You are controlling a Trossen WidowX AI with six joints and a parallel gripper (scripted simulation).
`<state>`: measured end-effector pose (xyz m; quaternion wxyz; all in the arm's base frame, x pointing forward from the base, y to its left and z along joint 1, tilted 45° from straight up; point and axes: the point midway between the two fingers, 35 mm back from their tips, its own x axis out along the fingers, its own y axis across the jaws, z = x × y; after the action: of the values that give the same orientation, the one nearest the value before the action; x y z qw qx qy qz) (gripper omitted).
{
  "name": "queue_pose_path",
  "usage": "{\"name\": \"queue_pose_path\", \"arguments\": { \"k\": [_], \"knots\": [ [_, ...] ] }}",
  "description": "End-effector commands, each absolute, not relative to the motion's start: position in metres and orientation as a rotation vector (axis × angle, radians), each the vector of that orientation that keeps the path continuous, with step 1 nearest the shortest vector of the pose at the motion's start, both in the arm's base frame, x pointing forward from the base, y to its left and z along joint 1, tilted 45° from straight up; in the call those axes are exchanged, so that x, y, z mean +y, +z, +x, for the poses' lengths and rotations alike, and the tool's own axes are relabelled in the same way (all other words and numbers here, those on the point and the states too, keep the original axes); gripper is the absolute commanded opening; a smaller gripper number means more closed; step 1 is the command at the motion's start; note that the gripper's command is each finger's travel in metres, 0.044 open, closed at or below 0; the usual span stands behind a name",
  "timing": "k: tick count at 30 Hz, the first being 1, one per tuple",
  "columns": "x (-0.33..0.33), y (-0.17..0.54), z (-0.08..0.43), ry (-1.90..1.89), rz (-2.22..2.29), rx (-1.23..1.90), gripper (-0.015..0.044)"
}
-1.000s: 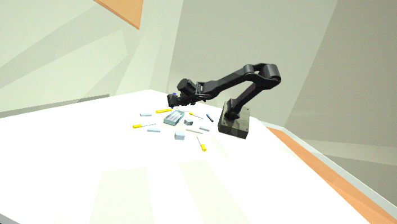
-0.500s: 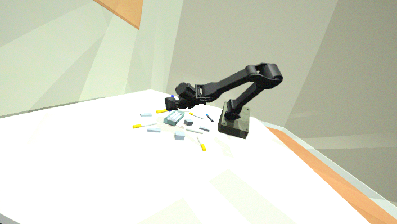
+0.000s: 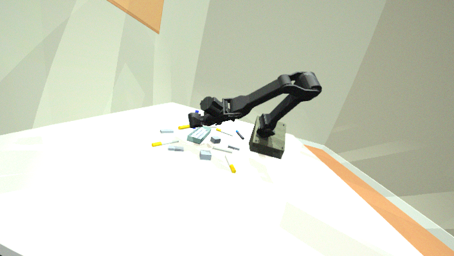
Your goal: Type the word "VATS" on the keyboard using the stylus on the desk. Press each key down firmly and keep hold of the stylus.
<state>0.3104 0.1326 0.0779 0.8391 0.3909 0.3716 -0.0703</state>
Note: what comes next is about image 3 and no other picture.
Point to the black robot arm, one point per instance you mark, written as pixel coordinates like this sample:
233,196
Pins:
305,88

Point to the white keyboard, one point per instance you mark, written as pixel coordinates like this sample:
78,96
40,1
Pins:
199,134

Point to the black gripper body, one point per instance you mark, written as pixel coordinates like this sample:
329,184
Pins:
195,120

